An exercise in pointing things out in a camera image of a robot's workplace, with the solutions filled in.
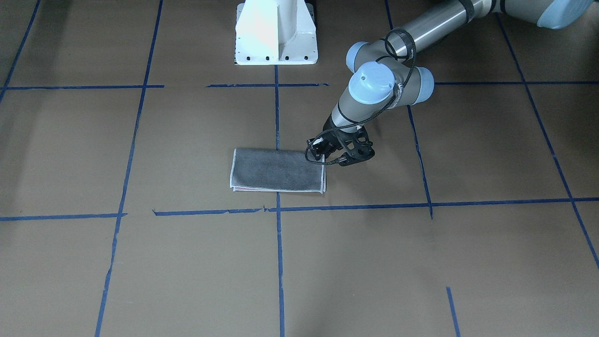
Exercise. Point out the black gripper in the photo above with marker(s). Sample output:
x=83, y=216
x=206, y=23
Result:
x=332, y=133

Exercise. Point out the pink microfiber towel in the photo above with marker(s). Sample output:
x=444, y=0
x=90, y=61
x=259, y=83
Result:
x=276, y=171

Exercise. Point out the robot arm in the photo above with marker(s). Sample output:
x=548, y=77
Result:
x=384, y=74

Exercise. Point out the white camera mast pole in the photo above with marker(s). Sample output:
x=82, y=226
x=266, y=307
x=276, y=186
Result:
x=276, y=32

